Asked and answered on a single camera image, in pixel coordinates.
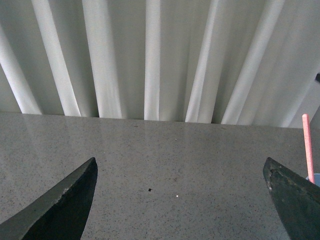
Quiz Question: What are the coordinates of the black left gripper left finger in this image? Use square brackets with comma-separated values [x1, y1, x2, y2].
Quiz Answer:
[0, 157, 98, 240]

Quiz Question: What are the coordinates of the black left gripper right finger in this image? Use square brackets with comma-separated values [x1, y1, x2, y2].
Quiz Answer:
[263, 157, 320, 240]

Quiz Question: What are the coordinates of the pink chopstick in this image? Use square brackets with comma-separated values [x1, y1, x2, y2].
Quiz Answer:
[302, 113, 315, 184]

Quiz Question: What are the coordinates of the blue cup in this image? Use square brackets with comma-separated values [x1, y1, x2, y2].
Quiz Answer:
[305, 172, 320, 187]

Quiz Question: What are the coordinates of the dark object behind curtain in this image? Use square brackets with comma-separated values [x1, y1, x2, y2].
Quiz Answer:
[315, 73, 320, 83]

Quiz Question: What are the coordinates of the white curtain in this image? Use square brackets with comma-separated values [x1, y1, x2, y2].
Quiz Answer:
[0, 0, 320, 128]

